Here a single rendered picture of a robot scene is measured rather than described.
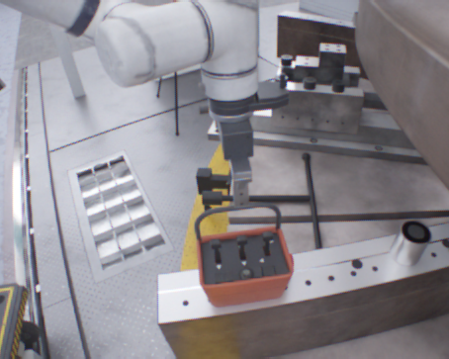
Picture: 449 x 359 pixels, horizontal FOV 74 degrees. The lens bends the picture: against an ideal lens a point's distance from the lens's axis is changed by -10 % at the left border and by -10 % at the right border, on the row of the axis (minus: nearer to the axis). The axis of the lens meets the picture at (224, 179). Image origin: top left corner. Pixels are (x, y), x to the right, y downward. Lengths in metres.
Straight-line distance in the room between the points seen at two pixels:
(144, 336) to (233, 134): 1.21
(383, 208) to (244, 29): 1.27
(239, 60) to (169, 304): 0.58
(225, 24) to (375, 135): 1.49
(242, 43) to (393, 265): 0.68
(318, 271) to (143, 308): 0.98
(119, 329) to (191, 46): 1.38
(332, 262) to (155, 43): 0.68
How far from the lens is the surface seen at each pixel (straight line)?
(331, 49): 1.69
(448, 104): 0.90
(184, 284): 0.84
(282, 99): 0.53
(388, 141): 1.88
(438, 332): 1.34
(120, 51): 0.39
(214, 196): 1.50
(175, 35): 0.41
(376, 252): 0.94
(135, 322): 1.61
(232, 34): 0.45
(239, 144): 0.51
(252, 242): 0.76
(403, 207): 1.64
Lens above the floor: 1.41
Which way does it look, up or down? 42 degrees down
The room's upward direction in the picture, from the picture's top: 5 degrees counter-clockwise
